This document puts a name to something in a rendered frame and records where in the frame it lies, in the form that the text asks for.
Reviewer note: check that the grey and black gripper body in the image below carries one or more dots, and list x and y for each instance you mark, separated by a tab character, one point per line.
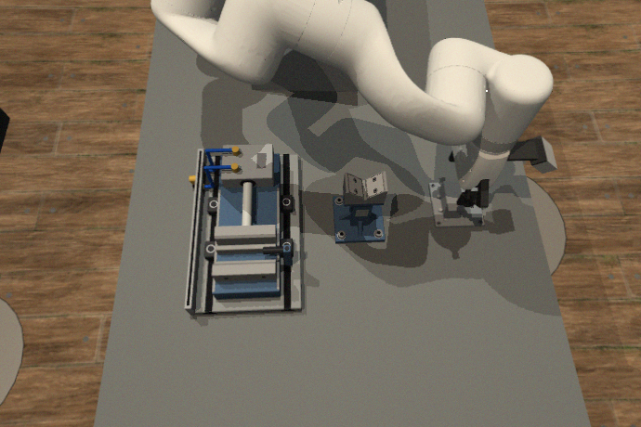
485	165

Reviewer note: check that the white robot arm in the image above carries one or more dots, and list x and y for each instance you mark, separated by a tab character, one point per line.
468	85

